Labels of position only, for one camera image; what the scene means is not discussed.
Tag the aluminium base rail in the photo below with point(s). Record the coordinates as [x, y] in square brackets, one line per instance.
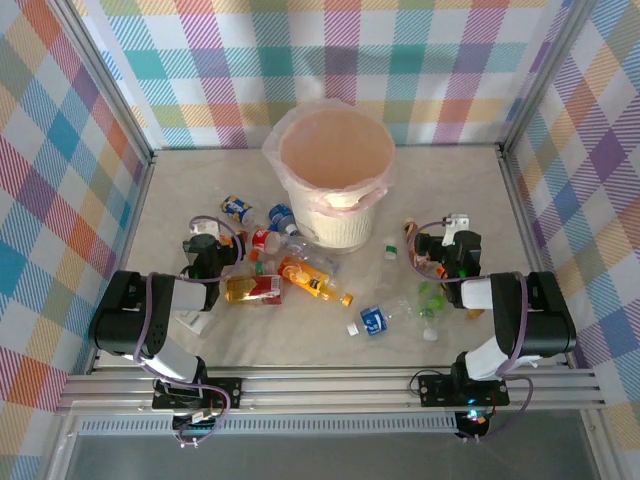
[325, 387]

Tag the small bottle with orange label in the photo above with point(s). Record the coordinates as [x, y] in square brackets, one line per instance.
[227, 240]

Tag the clear bottle green neck label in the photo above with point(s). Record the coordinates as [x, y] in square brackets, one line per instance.
[390, 255]

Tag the crushed bottle with green print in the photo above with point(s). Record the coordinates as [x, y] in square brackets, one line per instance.
[430, 305]

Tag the clear bottle blue pink label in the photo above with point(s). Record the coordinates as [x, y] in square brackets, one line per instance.
[310, 255]

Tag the aluminium corner post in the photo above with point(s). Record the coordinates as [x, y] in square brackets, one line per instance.
[106, 75]
[545, 75]

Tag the red yellow tea bottle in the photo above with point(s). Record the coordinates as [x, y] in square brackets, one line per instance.
[255, 290]

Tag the large clear bottle blue label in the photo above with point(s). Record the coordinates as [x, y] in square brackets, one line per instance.
[374, 320]

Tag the brown drink bottle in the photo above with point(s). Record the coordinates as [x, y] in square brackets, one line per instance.
[410, 226]

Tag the cream ribbed plastic bin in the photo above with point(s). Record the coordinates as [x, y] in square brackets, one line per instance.
[340, 230]

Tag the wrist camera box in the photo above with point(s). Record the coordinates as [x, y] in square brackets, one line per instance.
[202, 227]
[457, 220]

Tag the pink plastic bin liner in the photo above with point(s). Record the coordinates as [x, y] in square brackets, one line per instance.
[330, 150]

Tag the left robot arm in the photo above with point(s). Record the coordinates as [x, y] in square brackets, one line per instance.
[120, 320]

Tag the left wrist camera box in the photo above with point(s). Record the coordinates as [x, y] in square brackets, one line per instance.
[202, 227]

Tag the small orange item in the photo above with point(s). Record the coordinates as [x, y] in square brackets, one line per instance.
[475, 314]

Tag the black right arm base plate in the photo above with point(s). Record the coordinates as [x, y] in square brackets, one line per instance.
[435, 390]

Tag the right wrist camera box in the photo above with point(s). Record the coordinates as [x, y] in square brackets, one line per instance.
[457, 220]

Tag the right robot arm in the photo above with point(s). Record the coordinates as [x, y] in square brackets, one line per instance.
[545, 320]

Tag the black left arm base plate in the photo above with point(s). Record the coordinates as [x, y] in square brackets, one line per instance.
[230, 387]

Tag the small bottle with blue label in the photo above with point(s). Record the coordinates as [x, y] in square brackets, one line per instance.
[281, 214]

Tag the clear bottle with green cap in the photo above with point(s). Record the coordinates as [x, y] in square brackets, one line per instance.
[259, 268]

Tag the clear bottle with red label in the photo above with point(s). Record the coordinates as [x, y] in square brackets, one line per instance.
[261, 241]

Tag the aluminium side rail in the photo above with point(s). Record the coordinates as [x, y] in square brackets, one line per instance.
[520, 200]
[132, 225]

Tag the bottle with blue yellow label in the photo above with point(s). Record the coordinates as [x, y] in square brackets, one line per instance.
[236, 207]

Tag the orange juice bottle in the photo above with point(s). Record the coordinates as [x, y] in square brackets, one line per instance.
[310, 280]

